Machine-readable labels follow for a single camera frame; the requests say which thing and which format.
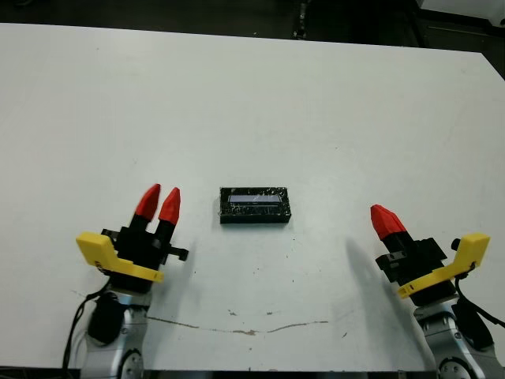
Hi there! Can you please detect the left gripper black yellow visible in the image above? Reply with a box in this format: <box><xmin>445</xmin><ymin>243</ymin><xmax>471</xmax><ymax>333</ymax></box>
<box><xmin>75</xmin><ymin>183</ymin><xmax>189</xmax><ymax>294</ymax></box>

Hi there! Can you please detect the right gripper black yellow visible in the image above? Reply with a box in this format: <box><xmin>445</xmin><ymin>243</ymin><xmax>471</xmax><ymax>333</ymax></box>
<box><xmin>369</xmin><ymin>204</ymin><xmax>492</xmax><ymax>307</ymax></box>

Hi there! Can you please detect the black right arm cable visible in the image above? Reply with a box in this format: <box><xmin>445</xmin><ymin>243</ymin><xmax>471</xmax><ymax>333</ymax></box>
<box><xmin>452</xmin><ymin>272</ymin><xmax>505</xmax><ymax>329</ymax></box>

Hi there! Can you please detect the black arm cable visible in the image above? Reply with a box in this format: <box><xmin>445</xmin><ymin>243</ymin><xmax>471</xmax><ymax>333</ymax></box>
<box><xmin>452</xmin><ymin>272</ymin><xmax>505</xmax><ymax>329</ymax></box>
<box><xmin>62</xmin><ymin>290</ymin><xmax>119</xmax><ymax>370</ymax></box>

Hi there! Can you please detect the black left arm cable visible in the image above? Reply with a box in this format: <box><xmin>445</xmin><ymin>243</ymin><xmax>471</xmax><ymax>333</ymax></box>
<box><xmin>62</xmin><ymin>290</ymin><xmax>119</xmax><ymax>370</ymax></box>

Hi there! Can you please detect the dark metal stand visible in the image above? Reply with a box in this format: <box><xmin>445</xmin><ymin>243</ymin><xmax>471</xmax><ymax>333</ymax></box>
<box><xmin>292</xmin><ymin>0</ymin><xmax>309</xmax><ymax>39</ymax></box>

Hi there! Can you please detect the black glossy box lid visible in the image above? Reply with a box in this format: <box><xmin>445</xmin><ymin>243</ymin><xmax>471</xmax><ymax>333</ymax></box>
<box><xmin>219</xmin><ymin>186</ymin><xmax>292</xmax><ymax>226</ymax></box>

